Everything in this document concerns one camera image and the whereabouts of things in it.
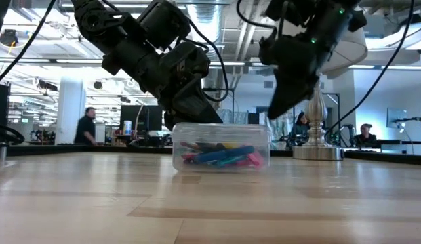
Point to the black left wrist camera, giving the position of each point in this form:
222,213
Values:
186,61

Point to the black monitor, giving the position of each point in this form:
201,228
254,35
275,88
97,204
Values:
149,118

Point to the white shade table lamp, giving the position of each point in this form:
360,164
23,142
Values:
315,115

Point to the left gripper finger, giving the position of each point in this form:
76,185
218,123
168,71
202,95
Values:
171,120
196,112

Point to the white column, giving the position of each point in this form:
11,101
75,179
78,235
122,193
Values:
66,108

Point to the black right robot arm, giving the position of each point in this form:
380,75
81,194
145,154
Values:
332,17

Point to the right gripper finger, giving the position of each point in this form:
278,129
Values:
291,91

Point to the clear plastic sheet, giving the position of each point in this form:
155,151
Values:
281,132

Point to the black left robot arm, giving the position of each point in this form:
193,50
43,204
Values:
129,44

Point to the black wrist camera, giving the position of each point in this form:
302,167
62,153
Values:
186,61
267,51

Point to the white cabinet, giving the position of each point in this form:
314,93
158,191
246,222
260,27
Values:
101,133

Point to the silver metal post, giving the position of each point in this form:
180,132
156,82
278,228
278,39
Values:
2,154

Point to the person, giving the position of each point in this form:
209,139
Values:
365,137
84,128
298,130

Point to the white blue canister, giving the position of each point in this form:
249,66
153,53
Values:
127,128

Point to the black tripod equipment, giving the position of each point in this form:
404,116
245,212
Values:
347,128

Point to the clear plastic supply box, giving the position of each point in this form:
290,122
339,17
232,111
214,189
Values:
223,135

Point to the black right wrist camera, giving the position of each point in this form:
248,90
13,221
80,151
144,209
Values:
267,51

